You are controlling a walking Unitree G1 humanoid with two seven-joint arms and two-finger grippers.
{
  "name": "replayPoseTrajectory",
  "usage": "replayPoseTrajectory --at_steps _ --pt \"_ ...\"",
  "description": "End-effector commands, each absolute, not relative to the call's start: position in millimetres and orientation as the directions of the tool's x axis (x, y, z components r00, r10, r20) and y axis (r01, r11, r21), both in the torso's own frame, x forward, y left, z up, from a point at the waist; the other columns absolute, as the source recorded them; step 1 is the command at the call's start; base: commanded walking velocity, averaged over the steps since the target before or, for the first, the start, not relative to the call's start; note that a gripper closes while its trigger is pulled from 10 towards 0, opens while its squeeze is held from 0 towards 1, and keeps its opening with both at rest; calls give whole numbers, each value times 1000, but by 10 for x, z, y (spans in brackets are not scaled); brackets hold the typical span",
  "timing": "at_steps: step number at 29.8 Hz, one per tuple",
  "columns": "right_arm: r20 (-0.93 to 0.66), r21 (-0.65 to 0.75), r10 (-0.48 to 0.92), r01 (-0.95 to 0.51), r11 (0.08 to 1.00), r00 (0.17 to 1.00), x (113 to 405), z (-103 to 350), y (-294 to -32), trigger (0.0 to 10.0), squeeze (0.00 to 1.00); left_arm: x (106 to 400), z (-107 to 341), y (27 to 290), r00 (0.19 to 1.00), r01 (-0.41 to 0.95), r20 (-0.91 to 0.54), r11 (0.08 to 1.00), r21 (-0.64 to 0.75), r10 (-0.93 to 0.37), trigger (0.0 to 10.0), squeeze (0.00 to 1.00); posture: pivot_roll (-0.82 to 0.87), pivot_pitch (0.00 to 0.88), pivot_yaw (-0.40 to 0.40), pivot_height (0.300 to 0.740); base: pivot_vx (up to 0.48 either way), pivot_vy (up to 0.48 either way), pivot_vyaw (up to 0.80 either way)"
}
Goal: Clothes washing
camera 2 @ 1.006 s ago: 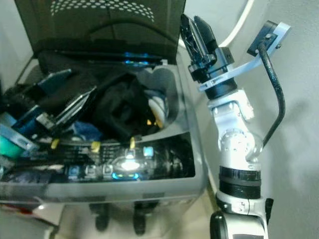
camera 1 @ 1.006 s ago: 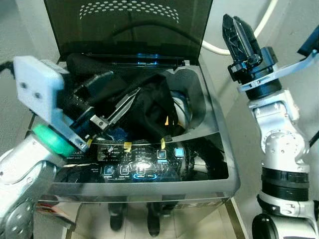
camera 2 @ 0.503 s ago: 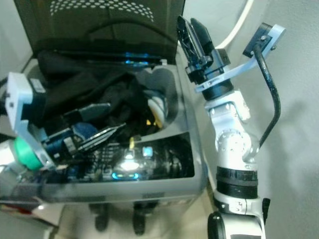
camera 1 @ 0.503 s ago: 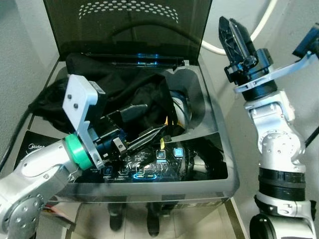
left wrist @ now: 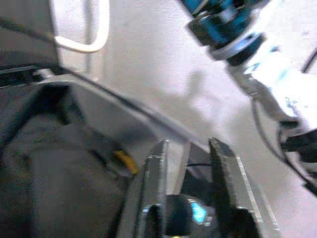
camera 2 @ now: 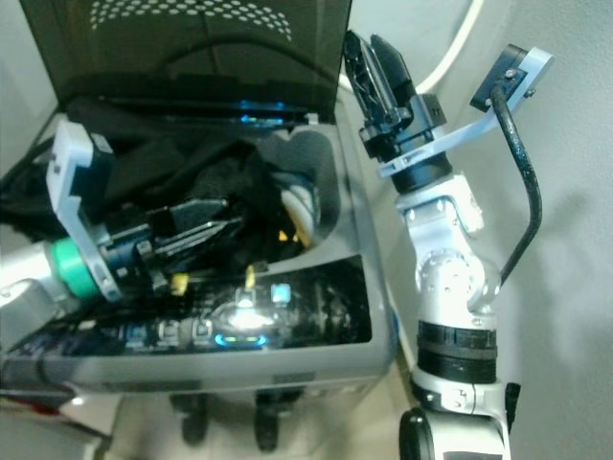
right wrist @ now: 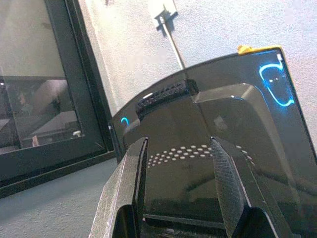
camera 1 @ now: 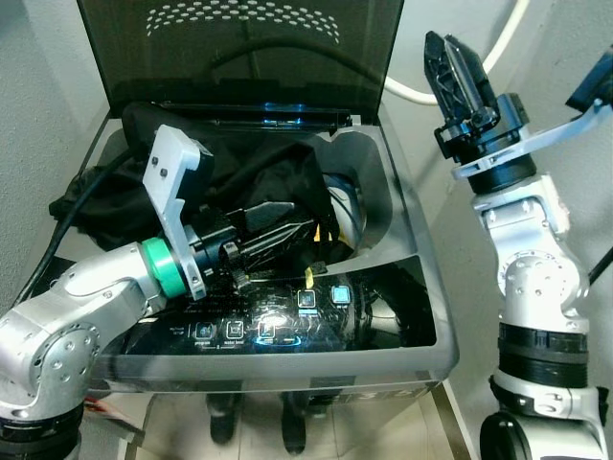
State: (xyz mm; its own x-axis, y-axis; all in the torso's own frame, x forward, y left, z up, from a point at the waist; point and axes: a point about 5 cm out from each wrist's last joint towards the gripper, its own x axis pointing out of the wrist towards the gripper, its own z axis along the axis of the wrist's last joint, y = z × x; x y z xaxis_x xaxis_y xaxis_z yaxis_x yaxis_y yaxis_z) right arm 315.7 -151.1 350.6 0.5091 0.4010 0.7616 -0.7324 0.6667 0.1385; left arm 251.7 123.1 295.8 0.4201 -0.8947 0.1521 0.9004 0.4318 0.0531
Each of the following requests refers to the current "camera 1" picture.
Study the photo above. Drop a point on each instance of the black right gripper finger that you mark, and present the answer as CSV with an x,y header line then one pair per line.
x,y
474,81
445,81

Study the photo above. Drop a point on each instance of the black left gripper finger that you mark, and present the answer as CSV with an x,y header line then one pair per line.
x,y
270,217
280,243

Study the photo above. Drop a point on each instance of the black garment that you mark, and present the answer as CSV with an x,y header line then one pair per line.
x,y
239,172

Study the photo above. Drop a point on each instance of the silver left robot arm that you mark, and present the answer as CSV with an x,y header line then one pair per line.
x,y
67,326

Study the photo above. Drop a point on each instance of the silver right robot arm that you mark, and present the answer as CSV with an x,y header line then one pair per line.
x,y
541,287

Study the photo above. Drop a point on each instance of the silver top-load washing machine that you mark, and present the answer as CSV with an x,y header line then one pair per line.
x,y
383,316

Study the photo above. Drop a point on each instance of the dark tinted washer lid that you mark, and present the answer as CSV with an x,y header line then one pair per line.
x,y
239,67

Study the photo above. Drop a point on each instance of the red and white sticker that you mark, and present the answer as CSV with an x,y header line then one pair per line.
x,y
101,408

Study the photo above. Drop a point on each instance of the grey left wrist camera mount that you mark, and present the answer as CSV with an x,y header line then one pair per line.
x,y
172,192

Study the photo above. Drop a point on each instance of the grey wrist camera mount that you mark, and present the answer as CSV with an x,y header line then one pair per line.
x,y
565,129
172,192

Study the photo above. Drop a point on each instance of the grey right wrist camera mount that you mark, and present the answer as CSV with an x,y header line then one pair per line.
x,y
565,129

